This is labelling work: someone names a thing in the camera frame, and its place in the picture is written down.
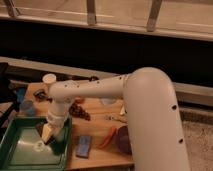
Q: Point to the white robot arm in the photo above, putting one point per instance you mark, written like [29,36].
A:
[154,122]

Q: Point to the blue cup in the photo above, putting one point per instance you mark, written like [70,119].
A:
[28,107]

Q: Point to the blue sponge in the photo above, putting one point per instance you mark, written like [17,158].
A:
[83,146]

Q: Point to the yellow banana peel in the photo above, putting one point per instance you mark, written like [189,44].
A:
[122,111]

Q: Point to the clear plastic bag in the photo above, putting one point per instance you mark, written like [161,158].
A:
[107,101]

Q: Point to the wooden board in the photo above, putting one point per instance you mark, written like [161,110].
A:
[98,128]

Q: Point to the orange fruit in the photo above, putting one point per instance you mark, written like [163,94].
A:
[79,100]

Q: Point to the bunch of dark grapes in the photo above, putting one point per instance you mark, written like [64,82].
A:
[77,111]

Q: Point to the black handled tool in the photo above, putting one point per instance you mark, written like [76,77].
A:
[40,95]

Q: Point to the red chili pepper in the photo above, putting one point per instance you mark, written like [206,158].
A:
[109,137]

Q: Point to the small metal utensil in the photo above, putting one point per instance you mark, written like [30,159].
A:
[115,118]

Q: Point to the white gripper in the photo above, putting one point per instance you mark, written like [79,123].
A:
[56,116]

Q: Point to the green plastic tray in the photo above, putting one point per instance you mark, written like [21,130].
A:
[22,148]

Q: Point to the purple bowl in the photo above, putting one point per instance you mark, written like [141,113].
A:
[122,140]

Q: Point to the white paper cup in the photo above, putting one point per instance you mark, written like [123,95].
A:
[49,79]

